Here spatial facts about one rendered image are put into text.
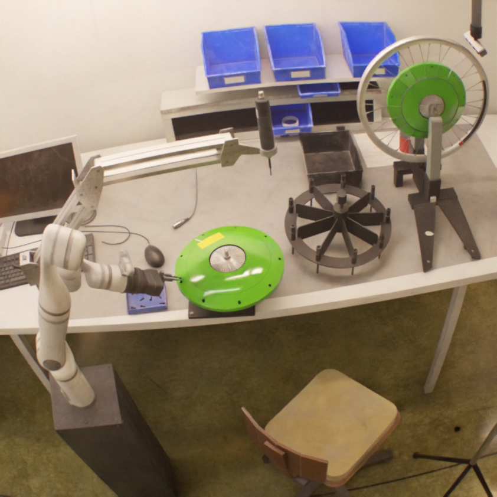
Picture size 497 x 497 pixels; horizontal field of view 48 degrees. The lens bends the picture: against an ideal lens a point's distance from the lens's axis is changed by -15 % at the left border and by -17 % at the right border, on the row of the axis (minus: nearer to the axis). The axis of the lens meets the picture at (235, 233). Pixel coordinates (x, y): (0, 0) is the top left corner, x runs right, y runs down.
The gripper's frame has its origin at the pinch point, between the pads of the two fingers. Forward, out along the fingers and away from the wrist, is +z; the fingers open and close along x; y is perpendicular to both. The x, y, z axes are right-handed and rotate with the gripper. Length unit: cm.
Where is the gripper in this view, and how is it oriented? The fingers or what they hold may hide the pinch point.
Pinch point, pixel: (180, 278)
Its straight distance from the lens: 184.8
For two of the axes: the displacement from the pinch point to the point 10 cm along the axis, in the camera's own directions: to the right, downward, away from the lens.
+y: -4.3, 7.6, 4.8
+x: 3.7, 6.4, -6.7
